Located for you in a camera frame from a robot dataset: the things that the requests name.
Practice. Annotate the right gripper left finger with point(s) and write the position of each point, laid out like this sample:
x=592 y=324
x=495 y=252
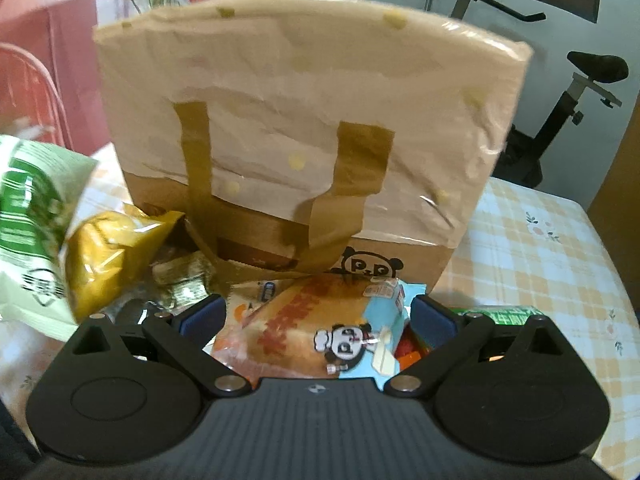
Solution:
x=122 y=393

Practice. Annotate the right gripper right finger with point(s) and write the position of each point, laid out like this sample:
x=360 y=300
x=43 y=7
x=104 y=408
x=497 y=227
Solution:
x=519 y=394

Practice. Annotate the orange bread snack packet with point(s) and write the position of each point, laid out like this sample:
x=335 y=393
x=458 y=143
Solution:
x=336 y=326

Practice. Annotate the green snack packet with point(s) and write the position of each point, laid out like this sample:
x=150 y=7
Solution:
x=502 y=315

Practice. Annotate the small olive candy packet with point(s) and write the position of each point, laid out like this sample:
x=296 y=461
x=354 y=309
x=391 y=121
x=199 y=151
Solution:
x=183 y=281

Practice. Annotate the checkered yellow tablecloth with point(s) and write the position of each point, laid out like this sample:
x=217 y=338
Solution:
x=530 y=248

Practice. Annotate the gold foil snack packet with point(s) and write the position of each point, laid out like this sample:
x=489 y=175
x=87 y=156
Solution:
x=111 y=251

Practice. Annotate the green white snack bag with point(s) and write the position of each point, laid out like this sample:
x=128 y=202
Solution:
x=41 y=185

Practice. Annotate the red pink curtain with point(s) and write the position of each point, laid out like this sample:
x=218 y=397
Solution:
x=50 y=76

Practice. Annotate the brown cardboard box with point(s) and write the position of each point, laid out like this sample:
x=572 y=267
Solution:
x=307 y=136

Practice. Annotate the black exercise bike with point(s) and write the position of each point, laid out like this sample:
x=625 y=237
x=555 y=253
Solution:
x=519 y=161

